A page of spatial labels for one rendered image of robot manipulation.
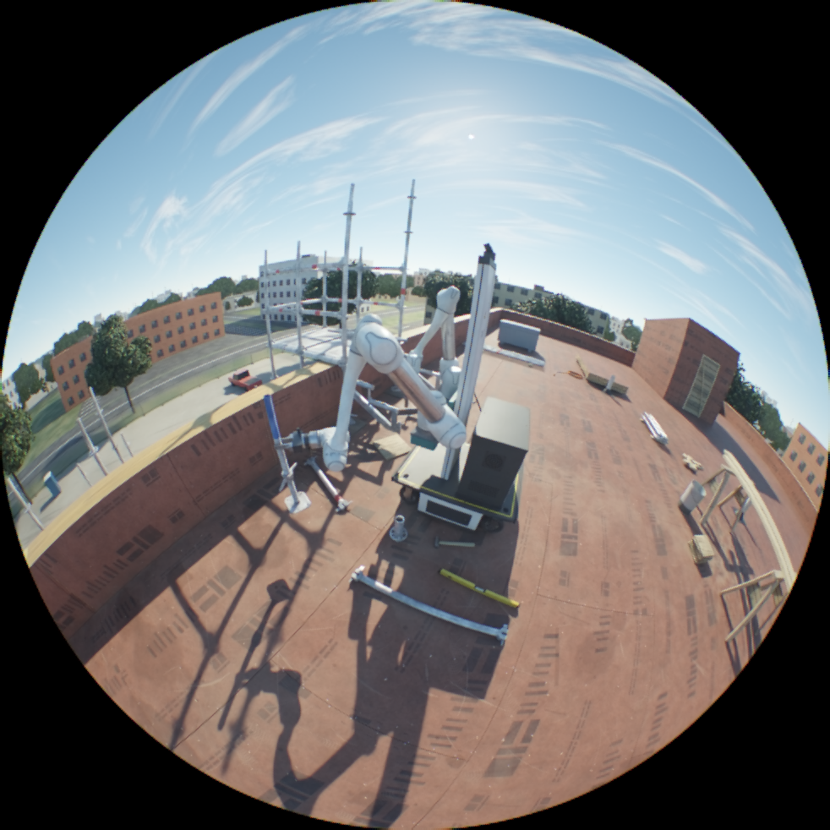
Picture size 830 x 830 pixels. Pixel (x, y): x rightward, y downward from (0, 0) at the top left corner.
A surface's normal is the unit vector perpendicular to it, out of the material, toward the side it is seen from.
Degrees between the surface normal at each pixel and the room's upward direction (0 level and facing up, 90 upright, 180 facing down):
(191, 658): 0
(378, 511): 0
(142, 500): 90
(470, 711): 0
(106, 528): 90
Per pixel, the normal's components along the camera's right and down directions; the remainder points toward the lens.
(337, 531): 0.09, -0.85
